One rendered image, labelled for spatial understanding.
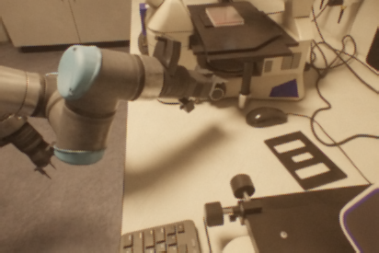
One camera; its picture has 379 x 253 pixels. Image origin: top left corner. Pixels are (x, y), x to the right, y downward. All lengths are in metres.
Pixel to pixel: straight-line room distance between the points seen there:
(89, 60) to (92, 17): 2.51
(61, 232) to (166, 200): 1.01
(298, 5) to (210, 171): 0.52
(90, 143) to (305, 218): 0.37
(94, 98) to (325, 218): 0.41
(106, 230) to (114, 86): 1.08
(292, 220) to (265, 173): 0.21
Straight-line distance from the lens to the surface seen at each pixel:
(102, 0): 2.92
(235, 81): 0.85
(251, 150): 0.72
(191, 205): 0.60
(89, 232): 1.52
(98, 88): 0.49
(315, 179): 0.69
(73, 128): 0.53
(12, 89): 0.61
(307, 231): 0.48
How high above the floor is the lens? 1.25
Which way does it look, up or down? 37 degrees down
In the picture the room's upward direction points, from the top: 1 degrees counter-clockwise
